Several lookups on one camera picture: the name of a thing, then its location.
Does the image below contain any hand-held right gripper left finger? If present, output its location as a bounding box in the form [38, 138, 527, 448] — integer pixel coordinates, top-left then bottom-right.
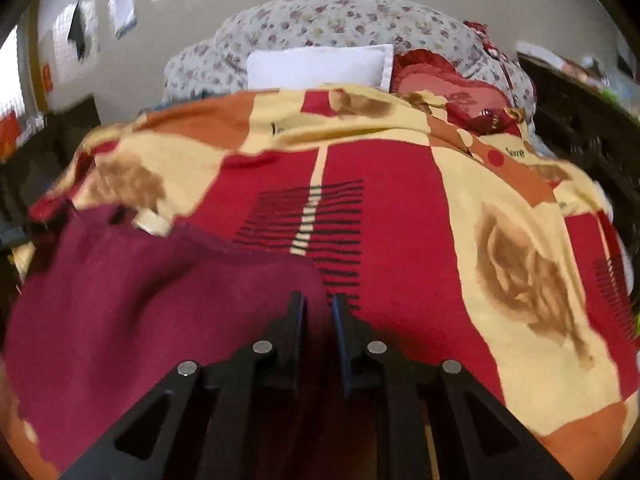
[60, 291, 306, 480]

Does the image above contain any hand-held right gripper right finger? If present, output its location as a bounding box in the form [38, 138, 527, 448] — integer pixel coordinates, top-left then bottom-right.
[332, 294, 573, 480]

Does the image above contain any maroon shirt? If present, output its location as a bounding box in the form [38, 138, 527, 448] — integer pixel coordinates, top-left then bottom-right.
[2, 202, 381, 476]

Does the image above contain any yellow red printed blanket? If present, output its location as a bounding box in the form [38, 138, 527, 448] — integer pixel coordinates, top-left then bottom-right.
[0, 82, 640, 480]

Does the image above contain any red ruffled pillow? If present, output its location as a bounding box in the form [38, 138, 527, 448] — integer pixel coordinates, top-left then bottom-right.
[392, 50, 526, 136]

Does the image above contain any white pillow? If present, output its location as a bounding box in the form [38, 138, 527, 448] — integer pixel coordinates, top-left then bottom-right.
[246, 44, 395, 92]

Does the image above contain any floral quilt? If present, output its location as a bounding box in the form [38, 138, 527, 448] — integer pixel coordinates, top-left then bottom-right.
[164, 0, 536, 111]

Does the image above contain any dark wooden table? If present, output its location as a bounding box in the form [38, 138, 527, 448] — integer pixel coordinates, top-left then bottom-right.
[0, 95, 101, 241]

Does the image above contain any dark wooden furniture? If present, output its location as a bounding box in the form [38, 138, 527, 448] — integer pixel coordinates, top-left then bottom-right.
[517, 52, 640, 201]

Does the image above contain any red gift box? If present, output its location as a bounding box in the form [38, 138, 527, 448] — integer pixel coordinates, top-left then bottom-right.
[0, 112, 21, 161]

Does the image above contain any black wall hanging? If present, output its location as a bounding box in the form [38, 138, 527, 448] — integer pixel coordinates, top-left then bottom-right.
[67, 2, 87, 61]

